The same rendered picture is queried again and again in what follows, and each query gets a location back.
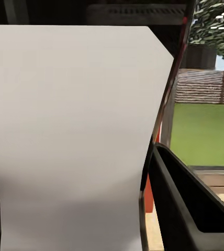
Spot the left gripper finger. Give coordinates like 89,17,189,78
148,142,224,251

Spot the bottle of coffee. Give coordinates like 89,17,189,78
0,0,197,251

